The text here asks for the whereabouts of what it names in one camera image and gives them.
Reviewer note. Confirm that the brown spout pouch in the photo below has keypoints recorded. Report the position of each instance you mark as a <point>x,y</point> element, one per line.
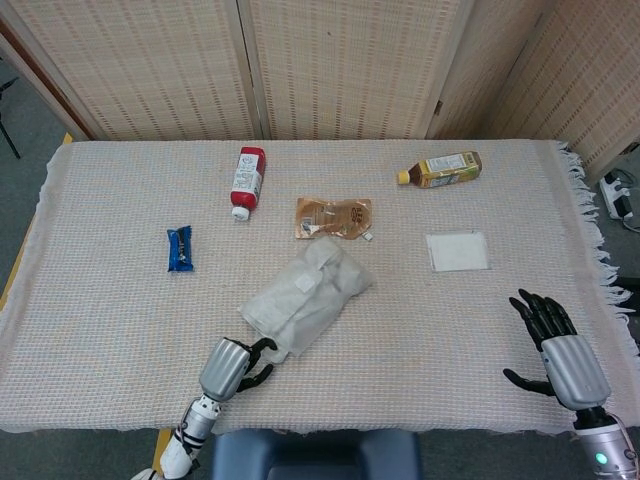
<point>332,217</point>

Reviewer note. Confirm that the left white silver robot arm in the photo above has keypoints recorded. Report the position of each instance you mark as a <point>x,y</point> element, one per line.
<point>192,430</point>

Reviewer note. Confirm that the black stand legs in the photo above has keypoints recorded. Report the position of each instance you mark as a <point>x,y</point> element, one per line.
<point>9,135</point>

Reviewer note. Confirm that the woven folding screen panel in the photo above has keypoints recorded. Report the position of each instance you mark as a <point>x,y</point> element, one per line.
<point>150,60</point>
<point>490,85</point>
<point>350,65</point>
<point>590,85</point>

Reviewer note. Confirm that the red bottle white cap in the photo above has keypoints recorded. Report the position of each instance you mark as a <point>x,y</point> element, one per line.
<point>247,177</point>

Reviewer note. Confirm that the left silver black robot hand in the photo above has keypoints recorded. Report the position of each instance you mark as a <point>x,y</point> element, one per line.
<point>225,367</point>

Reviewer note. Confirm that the white power strip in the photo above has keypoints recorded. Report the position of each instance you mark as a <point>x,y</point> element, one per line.
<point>620,197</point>

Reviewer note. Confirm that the clear sachet with white pad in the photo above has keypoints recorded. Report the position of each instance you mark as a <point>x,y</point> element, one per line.
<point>457,251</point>

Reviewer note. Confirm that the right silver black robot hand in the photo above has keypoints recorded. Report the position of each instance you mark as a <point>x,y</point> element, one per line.
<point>575,370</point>

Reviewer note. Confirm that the white grey clothes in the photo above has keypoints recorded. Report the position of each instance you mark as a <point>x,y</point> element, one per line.
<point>300,312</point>

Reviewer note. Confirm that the blue snack bar wrapper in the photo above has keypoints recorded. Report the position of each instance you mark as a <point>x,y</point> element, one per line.
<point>180,249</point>

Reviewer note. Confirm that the green tea bottle yellow cap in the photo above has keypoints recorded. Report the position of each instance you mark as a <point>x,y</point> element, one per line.
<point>445,170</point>

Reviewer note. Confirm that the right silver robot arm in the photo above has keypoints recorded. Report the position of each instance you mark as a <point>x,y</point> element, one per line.
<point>607,440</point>

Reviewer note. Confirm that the beige woven tablecloth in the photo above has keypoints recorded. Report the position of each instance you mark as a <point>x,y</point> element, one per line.
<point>125,325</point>

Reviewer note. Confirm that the translucent plastic bag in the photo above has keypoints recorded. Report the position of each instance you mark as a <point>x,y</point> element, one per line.
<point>352,282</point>

